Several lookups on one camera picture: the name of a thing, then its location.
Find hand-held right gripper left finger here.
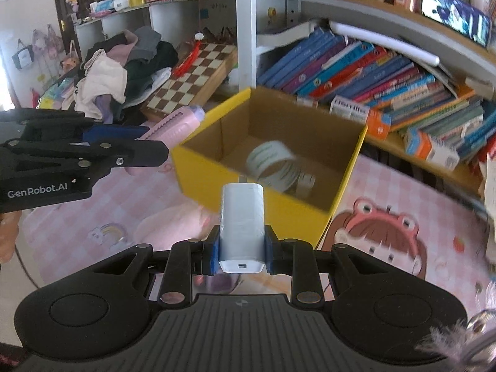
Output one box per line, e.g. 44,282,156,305
87,225,222,307

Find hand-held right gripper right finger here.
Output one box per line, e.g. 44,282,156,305
263,225,393,307

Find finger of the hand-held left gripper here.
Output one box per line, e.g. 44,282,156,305
0,109,150,144
0,139,170,181

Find tall white charger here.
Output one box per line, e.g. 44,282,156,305
218,176,266,274

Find pink plush pig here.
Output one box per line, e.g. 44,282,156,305
134,201,220,251

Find pink utility knife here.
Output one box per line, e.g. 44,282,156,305
137,105,206,142

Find yellow cardboard box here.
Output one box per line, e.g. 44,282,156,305
170,87,368,251

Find clear tape roll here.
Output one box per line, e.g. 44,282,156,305
246,141,301,193

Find pink printed desktop mat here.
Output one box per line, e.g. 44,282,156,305
15,135,496,318

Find person's left hand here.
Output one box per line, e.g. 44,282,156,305
0,212,19,265

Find pile of clothes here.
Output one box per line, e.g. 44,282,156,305
62,26,180,123

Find wooden chessboard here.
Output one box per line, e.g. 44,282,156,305
139,41,239,125

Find red tassel ornament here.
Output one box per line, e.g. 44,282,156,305
172,32,205,77

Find hanging tote bag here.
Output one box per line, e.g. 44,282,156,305
11,39,36,71

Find white desk shelf unit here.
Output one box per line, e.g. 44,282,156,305
73,0,496,202

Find small orange carton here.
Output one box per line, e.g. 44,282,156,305
329,95,391,141

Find orange white carton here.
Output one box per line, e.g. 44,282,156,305
402,127,460,171

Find row of colourful books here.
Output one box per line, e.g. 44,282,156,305
257,27,496,164

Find phone showing video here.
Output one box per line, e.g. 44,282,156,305
420,0,491,48

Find grey fuzzy keychain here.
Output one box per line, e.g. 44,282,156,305
414,310,496,372

